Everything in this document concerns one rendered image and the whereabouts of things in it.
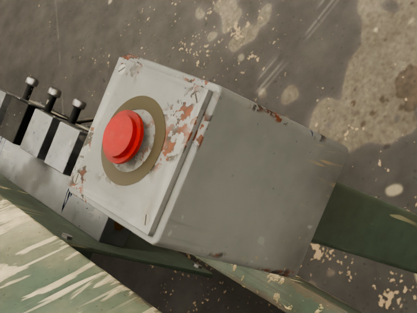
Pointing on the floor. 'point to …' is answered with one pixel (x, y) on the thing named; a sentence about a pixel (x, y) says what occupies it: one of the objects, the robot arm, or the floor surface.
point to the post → (368, 228)
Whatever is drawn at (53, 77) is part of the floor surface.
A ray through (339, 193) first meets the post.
